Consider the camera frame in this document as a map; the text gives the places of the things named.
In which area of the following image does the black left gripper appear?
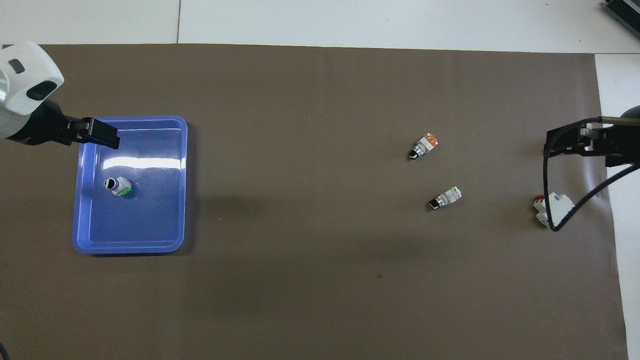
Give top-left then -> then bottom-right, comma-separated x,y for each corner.
22,97 -> 121,150

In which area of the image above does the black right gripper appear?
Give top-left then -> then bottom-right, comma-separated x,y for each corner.
544,105 -> 640,168

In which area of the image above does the green selector switch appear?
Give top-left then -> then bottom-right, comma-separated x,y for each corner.
103,176 -> 133,197
427,186 -> 463,211

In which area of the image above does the white red circuit breaker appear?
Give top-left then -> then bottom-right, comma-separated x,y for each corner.
533,193 -> 577,229

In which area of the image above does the blue plastic tray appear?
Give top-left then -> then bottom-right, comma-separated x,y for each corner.
72,116 -> 189,256

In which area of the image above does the grey ribbed device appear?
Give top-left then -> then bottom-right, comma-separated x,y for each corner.
602,0 -> 640,26

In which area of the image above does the brown table mat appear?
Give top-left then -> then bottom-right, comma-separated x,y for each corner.
0,44 -> 630,360

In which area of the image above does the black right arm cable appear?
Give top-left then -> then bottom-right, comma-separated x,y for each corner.
542,116 -> 640,232

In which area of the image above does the orange selector switch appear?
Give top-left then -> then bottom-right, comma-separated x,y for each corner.
407,132 -> 441,161

